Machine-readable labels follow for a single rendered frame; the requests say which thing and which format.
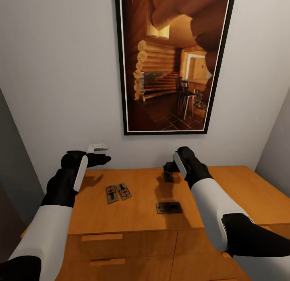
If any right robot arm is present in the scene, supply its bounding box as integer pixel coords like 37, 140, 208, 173
163, 147, 290, 281

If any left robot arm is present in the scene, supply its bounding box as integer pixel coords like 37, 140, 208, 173
0, 144, 111, 281

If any mousetrap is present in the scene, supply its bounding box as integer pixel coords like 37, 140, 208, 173
115, 182, 132, 201
106, 185, 119, 204
156, 202, 182, 214
164, 172, 174, 183

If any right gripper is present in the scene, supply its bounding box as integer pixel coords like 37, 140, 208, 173
163, 161, 180, 173

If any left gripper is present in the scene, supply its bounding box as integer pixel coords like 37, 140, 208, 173
90, 153, 111, 167

